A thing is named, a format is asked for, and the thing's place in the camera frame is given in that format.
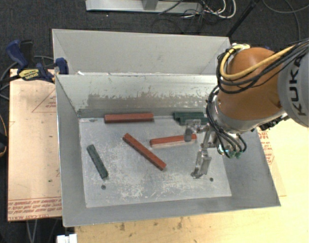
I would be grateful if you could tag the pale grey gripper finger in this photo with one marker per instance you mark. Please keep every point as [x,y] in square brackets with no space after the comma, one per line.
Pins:
[206,164]
[198,167]

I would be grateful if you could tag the dark green flat block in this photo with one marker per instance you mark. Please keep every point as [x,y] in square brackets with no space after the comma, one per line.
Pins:
[187,116]
[97,161]

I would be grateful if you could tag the red-brown flat block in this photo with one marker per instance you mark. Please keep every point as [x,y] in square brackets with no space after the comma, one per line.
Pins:
[167,140]
[144,151]
[128,117]

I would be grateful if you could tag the grey metal bin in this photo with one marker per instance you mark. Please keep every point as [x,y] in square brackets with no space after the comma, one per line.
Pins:
[144,186]

